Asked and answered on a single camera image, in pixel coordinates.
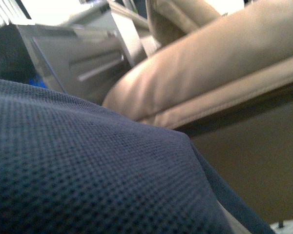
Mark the navy blue mesh garment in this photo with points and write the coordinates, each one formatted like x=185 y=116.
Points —
x=68 y=166

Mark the dark grey washing machine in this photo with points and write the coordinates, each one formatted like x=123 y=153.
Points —
x=15 y=62

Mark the beige leather sofa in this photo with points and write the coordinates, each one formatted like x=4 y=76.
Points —
x=230 y=61

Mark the grey drawer cabinet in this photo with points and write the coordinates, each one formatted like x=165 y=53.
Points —
x=80 y=62

